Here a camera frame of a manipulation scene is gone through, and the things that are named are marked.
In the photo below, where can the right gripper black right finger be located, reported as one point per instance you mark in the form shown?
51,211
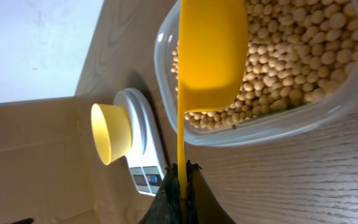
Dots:
202,205

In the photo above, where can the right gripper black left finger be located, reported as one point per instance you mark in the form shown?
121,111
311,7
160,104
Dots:
165,208

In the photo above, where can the yellow measuring scoop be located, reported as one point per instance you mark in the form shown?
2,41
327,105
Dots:
213,43

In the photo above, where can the white digital kitchen scale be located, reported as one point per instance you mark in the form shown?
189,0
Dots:
146,158

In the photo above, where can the yellow plastic bowl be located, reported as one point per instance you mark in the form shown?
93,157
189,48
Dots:
111,130

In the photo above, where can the clear plastic container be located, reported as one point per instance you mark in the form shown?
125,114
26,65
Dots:
252,131

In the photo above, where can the soybeans in container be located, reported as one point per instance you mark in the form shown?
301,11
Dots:
299,52

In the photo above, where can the cardboard box wall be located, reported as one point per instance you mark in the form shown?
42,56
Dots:
43,177

